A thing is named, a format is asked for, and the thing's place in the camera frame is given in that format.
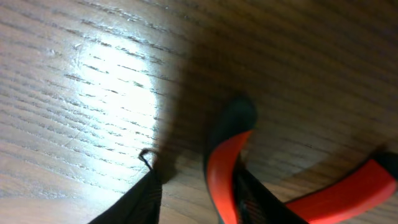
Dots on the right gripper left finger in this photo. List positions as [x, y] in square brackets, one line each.
[139, 205]

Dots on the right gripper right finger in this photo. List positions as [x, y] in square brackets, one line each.
[255, 203]

